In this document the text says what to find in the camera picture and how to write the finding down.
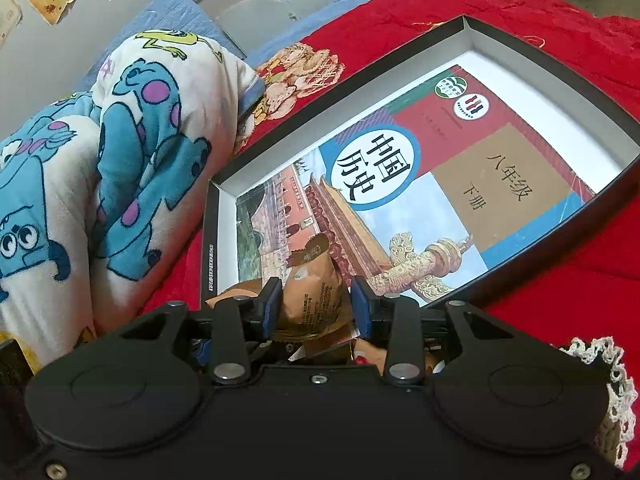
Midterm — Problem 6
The white lace scrunchie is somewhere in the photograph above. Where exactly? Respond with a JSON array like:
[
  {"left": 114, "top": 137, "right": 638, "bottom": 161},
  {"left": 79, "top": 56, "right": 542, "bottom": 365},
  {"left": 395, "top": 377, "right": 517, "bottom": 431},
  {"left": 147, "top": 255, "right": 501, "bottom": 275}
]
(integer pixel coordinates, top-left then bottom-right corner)
[{"left": 560, "top": 336, "right": 639, "bottom": 469}]

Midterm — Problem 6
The blue pillow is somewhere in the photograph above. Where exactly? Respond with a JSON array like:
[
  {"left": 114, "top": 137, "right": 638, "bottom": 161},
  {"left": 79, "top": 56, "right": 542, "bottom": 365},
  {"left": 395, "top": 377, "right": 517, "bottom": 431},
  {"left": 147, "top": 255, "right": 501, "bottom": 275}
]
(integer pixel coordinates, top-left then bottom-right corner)
[{"left": 75, "top": 0, "right": 245, "bottom": 91}]

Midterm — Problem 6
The Chinese history textbook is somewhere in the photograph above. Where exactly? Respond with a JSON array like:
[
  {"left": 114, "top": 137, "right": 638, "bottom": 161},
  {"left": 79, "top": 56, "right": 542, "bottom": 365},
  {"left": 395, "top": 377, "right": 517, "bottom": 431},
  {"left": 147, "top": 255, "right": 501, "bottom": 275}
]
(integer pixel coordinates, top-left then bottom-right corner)
[{"left": 235, "top": 56, "right": 593, "bottom": 301}]

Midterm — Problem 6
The brown pyramid snack packet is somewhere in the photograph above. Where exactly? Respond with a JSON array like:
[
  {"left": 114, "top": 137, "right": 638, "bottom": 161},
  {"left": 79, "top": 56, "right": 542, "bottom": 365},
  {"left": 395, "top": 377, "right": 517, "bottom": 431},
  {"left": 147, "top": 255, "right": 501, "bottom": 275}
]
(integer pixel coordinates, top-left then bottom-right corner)
[{"left": 273, "top": 233, "right": 352, "bottom": 344}]

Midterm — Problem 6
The cartoon monster fleece blanket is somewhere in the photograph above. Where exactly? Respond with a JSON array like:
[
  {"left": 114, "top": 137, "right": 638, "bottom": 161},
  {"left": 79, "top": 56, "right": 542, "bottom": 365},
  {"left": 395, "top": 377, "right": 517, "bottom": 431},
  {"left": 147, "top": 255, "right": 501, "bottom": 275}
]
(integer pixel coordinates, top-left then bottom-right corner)
[{"left": 0, "top": 29, "right": 265, "bottom": 370}]

